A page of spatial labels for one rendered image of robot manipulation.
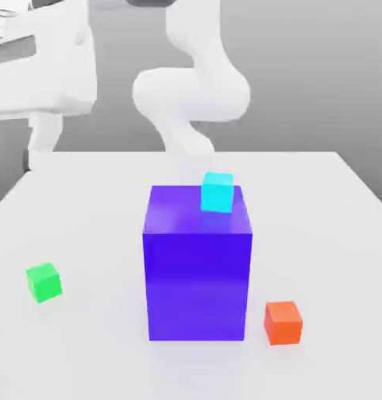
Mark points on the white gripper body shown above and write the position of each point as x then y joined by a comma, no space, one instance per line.
62,68

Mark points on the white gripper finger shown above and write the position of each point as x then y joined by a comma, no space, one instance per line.
45,131

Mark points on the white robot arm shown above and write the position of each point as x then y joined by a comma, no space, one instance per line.
190,93

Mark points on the small green cube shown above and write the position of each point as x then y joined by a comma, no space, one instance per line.
44,282

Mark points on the small cyan cube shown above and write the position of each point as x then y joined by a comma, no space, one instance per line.
217,193

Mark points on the small orange cube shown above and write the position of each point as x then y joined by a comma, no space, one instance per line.
283,323

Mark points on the large purple box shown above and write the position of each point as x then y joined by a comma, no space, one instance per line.
197,281

